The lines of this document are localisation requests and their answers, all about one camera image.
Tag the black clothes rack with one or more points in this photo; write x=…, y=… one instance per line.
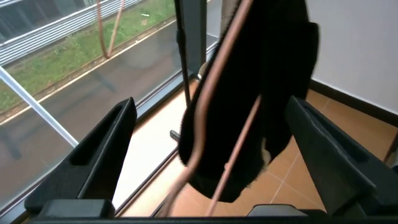
x=184, y=62

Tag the black shorts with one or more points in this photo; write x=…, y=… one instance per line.
x=273, y=77

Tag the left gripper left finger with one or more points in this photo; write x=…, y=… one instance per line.
x=93, y=161

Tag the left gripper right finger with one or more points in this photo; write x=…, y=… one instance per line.
x=335, y=174

